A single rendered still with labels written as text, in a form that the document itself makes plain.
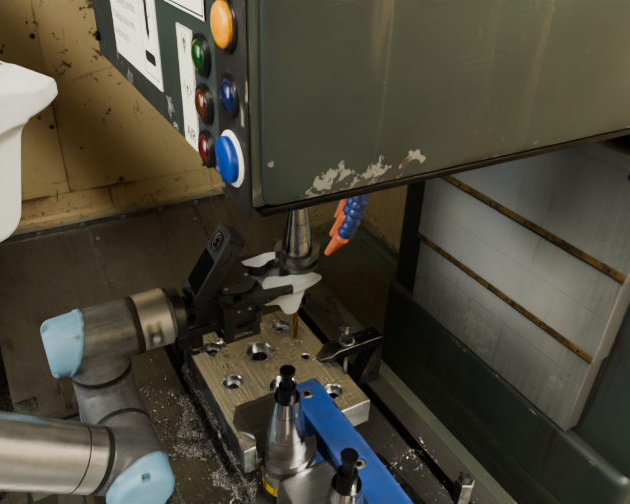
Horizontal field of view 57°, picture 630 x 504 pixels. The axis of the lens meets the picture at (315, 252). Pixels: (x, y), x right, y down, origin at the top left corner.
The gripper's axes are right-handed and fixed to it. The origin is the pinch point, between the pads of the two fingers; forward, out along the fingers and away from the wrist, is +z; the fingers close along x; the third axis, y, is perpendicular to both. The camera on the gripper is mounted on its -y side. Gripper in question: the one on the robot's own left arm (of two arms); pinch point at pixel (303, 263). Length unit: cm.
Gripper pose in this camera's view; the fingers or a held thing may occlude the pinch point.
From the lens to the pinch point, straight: 83.9
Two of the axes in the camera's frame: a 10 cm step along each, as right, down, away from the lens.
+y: -0.3, 8.5, 5.3
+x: 4.9, 4.7, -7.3
